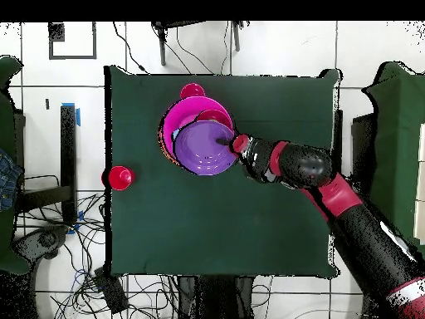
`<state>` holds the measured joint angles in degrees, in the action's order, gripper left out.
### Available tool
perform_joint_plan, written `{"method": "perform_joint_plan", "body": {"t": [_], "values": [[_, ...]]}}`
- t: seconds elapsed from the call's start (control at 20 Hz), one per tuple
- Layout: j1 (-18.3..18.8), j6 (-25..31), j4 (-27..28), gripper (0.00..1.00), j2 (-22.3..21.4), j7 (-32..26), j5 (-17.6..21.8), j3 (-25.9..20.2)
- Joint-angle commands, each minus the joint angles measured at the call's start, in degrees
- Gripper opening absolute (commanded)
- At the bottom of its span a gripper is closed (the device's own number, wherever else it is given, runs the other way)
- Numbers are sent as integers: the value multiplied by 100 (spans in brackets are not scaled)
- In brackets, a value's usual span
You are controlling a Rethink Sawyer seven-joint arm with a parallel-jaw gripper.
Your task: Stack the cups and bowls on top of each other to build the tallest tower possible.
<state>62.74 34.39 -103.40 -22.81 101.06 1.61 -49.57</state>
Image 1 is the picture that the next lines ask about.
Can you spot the blue tape strip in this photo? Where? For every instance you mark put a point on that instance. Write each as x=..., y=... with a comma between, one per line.
x=78, y=118

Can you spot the dark metal legged stand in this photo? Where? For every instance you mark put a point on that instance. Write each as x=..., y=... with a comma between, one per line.
x=162, y=50

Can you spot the red cup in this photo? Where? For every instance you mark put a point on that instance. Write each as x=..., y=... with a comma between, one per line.
x=119, y=178

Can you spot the green cloth covered table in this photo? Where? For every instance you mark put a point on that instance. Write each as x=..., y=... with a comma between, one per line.
x=5, y=133
x=398, y=133

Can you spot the small dark floor object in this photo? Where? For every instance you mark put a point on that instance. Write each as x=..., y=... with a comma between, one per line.
x=47, y=103

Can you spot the black metal bar stand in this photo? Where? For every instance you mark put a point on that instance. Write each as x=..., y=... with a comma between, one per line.
x=68, y=149

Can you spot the purple bowl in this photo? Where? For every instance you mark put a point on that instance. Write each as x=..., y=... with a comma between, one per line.
x=202, y=149

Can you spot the grey square floor frame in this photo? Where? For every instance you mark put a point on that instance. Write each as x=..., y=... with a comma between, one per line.
x=56, y=33

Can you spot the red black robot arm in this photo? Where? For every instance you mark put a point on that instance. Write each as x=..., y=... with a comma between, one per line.
x=365, y=232

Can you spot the large magenta bowl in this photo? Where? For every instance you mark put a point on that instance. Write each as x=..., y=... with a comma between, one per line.
x=179, y=109

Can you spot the small crimson pink bowl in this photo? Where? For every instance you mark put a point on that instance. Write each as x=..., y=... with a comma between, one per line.
x=215, y=114

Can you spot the crimson pink cup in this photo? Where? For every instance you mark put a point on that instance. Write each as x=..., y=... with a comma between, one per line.
x=192, y=90

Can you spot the black office chair base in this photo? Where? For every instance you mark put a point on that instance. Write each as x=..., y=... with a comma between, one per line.
x=46, y=239

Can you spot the black power strip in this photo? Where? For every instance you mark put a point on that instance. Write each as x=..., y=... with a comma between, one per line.
x=111, y=292

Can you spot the dark green tablecloth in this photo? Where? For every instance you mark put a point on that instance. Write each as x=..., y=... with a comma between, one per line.
x=215, y=226

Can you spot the blue denim fabric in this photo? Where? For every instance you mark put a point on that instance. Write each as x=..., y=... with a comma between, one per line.
x=8, y=179

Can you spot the white box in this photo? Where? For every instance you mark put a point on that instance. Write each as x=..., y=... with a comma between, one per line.
x=420, y=182

